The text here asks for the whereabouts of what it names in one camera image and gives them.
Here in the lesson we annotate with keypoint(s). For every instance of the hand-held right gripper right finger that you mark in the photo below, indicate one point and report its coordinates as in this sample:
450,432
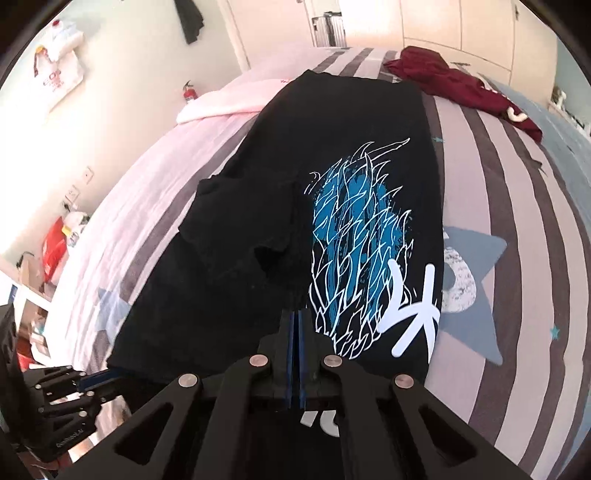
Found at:
303,369

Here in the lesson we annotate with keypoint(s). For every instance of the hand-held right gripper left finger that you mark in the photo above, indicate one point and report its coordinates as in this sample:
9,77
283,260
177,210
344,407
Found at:
290,369

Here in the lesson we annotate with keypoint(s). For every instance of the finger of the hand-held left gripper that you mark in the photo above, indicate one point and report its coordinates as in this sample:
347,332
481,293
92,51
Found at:
101,381
74,413

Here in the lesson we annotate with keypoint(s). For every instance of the black printed T-shirt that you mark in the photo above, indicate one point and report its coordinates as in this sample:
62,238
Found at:
240,240

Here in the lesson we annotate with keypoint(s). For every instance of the white yellow detergent bottle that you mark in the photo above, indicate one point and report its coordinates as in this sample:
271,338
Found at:
76,226

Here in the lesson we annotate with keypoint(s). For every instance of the bed with striped sheet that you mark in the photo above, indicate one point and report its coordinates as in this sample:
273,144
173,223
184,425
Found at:
508,184

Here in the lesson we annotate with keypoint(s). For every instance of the pink folded garment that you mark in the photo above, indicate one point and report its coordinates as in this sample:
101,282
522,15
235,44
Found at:
221,99

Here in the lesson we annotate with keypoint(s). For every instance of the red fire extinguisher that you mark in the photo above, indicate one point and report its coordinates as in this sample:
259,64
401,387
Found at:
189,94

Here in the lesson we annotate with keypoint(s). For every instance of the white tote bag red print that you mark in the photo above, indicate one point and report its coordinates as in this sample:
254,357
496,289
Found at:
55,83

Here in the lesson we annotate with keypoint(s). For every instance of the maroon garment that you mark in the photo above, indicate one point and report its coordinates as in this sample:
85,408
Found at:
443,78

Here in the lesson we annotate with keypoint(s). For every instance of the silver suitcase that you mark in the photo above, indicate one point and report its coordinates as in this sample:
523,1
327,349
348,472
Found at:
328,31

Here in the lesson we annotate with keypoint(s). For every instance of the white door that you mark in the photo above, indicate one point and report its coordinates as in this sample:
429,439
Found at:
277,27

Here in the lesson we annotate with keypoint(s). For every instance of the white plastic bag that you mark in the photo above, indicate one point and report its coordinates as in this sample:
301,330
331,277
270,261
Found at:
64,37

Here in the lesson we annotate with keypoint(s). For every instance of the black hanging garment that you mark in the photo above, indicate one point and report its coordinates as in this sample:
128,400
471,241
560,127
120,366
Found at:
189,21

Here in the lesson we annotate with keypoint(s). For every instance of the cream wardrobe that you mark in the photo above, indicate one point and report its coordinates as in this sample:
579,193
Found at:
438,23

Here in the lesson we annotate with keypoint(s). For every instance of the white wall outlet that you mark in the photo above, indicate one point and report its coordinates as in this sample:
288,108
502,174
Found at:
71,194

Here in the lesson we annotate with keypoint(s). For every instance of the white wall switch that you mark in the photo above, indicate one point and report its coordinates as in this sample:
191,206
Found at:
87,175

